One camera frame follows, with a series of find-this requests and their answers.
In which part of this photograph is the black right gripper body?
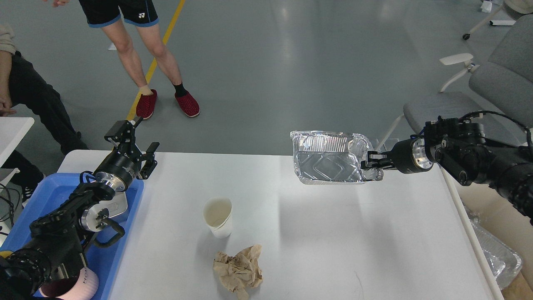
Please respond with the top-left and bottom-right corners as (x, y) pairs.
(385, 138), (433, 174)

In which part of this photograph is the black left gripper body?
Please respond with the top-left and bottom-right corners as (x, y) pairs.
(93, 151), (145, 192)

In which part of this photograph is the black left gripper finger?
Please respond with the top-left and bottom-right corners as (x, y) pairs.
(137, 142), (160, 179)
(104, 116), (143, 156)

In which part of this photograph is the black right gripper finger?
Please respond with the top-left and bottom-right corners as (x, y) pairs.
(361, 151), (394, 170)

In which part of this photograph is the square stainless steel tray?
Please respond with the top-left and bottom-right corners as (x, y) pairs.
(97, 192), (128, 218)

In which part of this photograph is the aluminium foil tray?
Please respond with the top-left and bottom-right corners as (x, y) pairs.
(290, 130), (384, 185)

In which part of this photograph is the white paper cup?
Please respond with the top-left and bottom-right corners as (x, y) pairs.
(202, 197), (233, 239)

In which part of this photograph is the pink mug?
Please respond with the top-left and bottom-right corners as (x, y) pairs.
(39, 267), (99, 300)

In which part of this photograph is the brown paper napkin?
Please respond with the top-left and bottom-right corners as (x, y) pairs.
(213, 244), (263, 300)

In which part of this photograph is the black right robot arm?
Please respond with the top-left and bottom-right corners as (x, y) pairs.
(360, 110), (533, 218)

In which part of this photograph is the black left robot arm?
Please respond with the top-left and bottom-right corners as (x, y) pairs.
(1, 117), (159, 300)

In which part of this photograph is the blue plastic tray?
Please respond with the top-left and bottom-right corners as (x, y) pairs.
(1, 173), (144, 300)

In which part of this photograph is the white waste bin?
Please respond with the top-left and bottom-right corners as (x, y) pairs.
(442, 170), (533, 300)

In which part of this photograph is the white side table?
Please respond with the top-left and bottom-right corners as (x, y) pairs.
(0, 117), (35, 166)

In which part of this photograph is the seated person in black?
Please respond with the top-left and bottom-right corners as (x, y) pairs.
(0, 23), (89, 200)

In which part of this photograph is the grey office chair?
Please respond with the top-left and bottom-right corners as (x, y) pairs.
(374, 15), (533, 150)

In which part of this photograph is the standing person in shorts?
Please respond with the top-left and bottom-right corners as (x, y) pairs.
(42, 0), (200, 120)

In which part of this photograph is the teal ceramic mug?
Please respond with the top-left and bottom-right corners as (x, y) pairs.
(0, 250), (13, 259)

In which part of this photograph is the white chair base far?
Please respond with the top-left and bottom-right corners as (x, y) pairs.
(461, 0), (533, 40)

